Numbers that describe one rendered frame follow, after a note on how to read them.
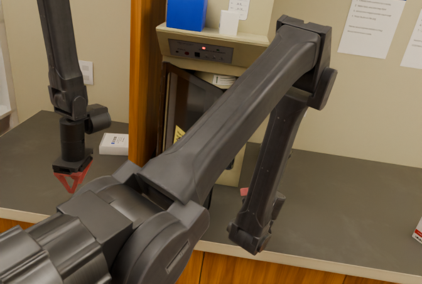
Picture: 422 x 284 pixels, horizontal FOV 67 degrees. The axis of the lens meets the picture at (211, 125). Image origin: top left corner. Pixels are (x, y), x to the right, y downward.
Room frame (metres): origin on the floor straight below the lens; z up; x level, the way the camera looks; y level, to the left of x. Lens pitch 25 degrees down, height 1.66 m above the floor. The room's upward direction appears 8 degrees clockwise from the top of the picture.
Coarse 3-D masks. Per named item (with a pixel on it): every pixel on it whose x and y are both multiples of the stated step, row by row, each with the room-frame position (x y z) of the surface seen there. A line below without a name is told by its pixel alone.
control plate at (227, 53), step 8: (168, 40) 0.94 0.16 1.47; (176, 40) 0.93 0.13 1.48; (176, 48) 0.96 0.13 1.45; (184, 48) 0.96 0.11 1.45; (192, 48) 0.95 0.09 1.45; (200, 48) 0.95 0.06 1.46; (208, 48) 0.94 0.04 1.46; (216, 48) 0.94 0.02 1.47; (224, 48) 0.93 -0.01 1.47; (232, 48) 0.93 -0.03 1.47; (184, 56) 0.99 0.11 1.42; (192, 56) 0.98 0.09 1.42; (200, 56) 0.98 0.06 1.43; (208, 56) 0.97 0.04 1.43; (216, 56) 0.97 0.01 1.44; (224, 56) 0.96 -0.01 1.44
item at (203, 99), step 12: (168, 72) 0.99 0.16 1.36; (180, 72) 0.94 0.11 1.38; (168, 84) 0.98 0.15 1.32; (180, 84) 0.94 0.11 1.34; (192, 84) 0.89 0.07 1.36; (204, 84) 0.85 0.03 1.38; (168, 96) 0.98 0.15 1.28; (180, 96) 0.93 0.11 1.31; (192, 96) 0.89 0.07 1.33; (204, 96) 0.85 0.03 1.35; (216, 96) 0.81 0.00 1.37; (168, 108) 0.98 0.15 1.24; (180, 108) 0.93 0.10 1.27; (192, 108) 0.88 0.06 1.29; (204, 108) 0.84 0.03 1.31; (168, 120) 0.97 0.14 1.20; (180, 120) 0.92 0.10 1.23; (192, 120) 0.88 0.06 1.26; (168, 132) 0.97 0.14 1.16; (168, 144) 0.96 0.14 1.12; (204, 204) 0.80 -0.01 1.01
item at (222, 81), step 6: (198, 72) 1.08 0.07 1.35; (204, 72) 1.06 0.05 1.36; (210, 72) 1.06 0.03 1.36; (204, 78) 1.05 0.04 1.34; (210, 78) 1.05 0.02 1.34; (216, 78) 1.05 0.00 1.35; (222, 78) 1.05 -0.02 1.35; (228, 78) 1.06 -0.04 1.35; (234, 78) 1.08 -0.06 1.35; (216, 84) 1.04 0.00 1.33; (222, 84) 1.04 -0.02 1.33; (228, 84) 1.05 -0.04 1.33
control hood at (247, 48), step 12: (168, 36) 0.93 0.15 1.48; (180, 36) 0.92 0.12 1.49; (192, 36) 0.91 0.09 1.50; (204, 36) 0.91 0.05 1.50; (216, 36) 0.91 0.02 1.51; (228, 36) 0.91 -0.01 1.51; (240, 36) 0.93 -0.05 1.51; (252, 36) 0.96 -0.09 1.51; (264, 36) 1.00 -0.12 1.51; (168, 48) 0.97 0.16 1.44; (240, 48) 0.93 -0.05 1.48; (252, 48) 0.92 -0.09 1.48; (264, 48) 0.91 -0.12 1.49; (204, 60) 0.99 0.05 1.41; (240, 60) 0.97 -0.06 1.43; (252, 60) 0.96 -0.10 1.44
